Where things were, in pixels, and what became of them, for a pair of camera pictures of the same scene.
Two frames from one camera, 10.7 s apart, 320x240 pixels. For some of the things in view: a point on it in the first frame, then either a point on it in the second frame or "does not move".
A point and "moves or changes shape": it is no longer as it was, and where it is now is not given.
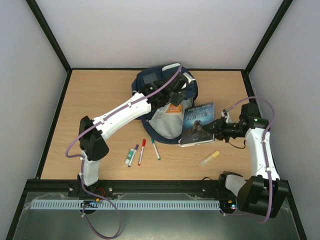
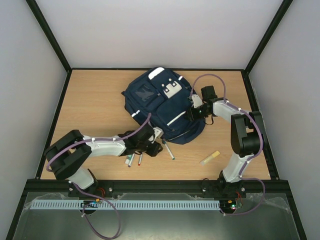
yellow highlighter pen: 209,157 does not move
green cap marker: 153,141 moves or changes shape
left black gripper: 179,100 -> 154,151
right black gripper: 219,129 -> 191,114
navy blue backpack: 162,123 moves or changes shape
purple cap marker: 136,148 does not move
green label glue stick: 131,150 does not move
